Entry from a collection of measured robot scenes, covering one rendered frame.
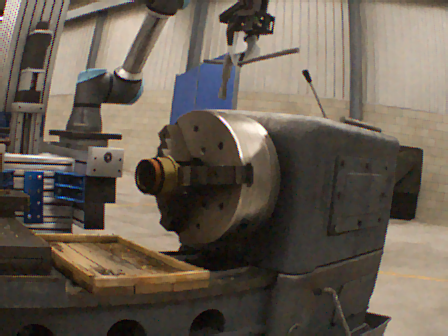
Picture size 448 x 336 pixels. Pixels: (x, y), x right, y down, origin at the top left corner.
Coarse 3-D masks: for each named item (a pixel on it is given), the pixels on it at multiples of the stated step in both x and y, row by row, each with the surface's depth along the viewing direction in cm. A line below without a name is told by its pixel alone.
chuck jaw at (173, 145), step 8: (168, 128) 127; (176, 128) 129; (160, 136) 129; (168, 136) 126; (176, 136) 127; (160, 144) 125; (168, 144) 124; (176, 144) 126; (184, 144) 127; (160, 152) 122; (168, 152) 122; (176, 152) 124; (184, 152) 126; (176, 160) 122; (184, 160) 124; (192, 160) 126; (200, 160) 128
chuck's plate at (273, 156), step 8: (248, 120) 127; (256, 128) 125; (264, 128) 127; (264, 136) 125; (272, 144) 124; (272, 152) 123; (272, 160) 122; (272, 168) 121; (272, 176) 121; (280, 176) 123; (272, 184) 121; (272, 192) 121; (272, 200) 122; (272, 208) 123; (264, 216) 123; (256, 224) 123; (264, 224) 125; (256, 232) 127; (240, 240) 129
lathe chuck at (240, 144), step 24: (192, 120) 127; (216, 120) 121; (240, 120) 124; (192, 144) 126; (216, 144) 121; (240, 144) 116; (264, 144) 122; (264, 168) 119; (216, 192) 120; (240, 192) 115; (264, 192) 120; (192, 216) 125; (216, 216) 120; (240, 216) 117; (192, 240) 125; (216, 240) 121
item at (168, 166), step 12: (168, 156) 119; (144, 168) 119; (156, 168) 114; (168, 168) 116; (144, 180) 119; (156, 180) 113; (168, 180) 115; (144, 192) 115; (156, 192) 116; (168, 192) 117
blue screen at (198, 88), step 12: (192, 72) 855; (204, 72) 771; (216, 72) 703; (240, 72) 611; (180, 84) 945; (192, 84) 843; (204, 84) 763; (216, 84) 696; (228, 84) 641; (180, 96) 931; (192, 96) 833; (204, 96) 755; (216, 96) 691; (228, 96) 637; (180, 108) 918; (192, 108) 823; (204, 108) 748; (216, 108) 685; (228, 108) 632
